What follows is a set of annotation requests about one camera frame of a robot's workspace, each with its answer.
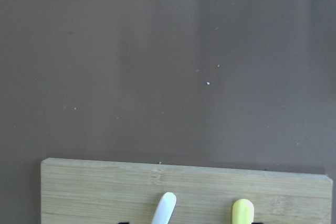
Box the white ceramic spoon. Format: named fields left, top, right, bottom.
left=151, top=192, right=177, bottom=224

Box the bamboo cutting board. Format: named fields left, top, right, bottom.
left=41, top=158, right=333, bottom=223

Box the yellow plastic knife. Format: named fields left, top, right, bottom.
left=232, top=199, right=255, bottom=224

